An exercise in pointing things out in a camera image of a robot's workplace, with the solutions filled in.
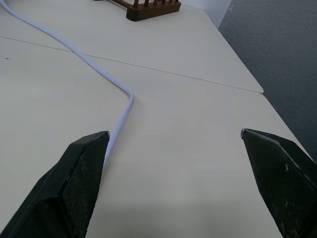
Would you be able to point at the dark wooden peg rack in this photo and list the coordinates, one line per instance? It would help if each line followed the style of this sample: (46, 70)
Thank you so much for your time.
(152, 10)

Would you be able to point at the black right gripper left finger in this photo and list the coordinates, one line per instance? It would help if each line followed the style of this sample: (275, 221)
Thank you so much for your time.
(67, 188)

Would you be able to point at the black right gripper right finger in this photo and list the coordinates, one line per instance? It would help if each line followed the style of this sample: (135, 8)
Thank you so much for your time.
(280, 178)

